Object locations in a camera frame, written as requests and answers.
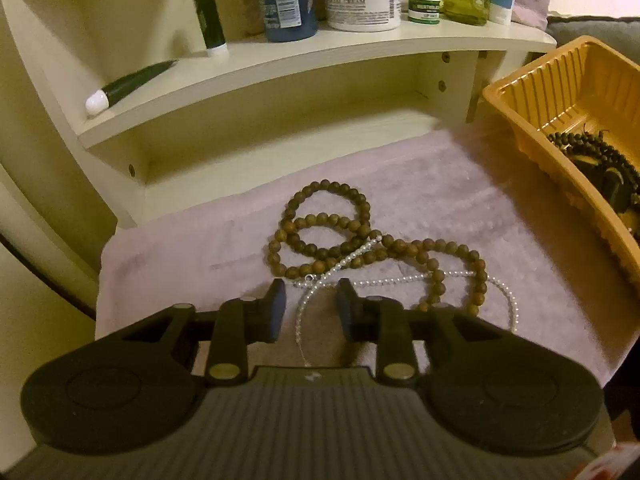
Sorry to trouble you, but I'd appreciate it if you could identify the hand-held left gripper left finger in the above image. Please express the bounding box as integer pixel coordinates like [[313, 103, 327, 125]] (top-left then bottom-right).
[[122, 278, 287, 386]]

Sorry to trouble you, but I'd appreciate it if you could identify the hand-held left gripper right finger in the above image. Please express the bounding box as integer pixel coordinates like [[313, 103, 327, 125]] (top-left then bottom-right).
[[336, 277, 506, 386]]

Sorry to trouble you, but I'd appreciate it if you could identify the white pearl necklace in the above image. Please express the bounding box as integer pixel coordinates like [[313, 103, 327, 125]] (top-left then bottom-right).
[[294, 232, 519, 366]]

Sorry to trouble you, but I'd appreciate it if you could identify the dark small bead necklace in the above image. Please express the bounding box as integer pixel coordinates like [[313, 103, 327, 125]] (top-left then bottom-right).
[[546, 130, 640, 196]]

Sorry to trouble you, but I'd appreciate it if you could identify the yellow plastic tray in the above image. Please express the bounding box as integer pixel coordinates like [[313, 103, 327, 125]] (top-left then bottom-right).
[[481, 35, 640, 281]]

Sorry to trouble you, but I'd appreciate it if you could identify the pink towel mat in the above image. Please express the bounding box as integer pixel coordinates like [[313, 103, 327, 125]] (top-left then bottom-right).
[[95, 127, 640, 401]]

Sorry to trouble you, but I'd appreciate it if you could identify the cream shelf unit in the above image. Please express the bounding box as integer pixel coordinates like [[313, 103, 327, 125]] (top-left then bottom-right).
[[0, 0, 558, 321]]

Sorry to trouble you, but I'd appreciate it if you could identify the dark green tube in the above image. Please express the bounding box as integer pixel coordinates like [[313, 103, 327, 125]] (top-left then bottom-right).
[[85, 59, 180, 115]]

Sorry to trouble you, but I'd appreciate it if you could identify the white and green stick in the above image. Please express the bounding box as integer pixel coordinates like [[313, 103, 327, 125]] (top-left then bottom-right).
[[188, 0, 229, 57]]

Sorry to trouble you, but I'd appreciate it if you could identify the blue spray bottle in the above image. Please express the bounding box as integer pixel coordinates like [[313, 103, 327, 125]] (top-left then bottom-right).
[[251, 0, 319, 43]]

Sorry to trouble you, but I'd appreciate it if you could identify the small green jar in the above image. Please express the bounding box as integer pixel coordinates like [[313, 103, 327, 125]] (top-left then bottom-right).
[[406, 0, 444, 23]]

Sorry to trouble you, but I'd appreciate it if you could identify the grey pillow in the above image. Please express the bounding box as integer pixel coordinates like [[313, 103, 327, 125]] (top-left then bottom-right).
[[546, 14, 640, 68]]

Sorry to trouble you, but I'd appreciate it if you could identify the brown wooden bead necklace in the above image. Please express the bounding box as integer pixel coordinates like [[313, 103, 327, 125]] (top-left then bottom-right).
[[268, 180, 488, 318]]

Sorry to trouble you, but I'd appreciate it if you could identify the black bracelet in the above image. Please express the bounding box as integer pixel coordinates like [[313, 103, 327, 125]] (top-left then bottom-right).
[[575, 157, 636, 211]]

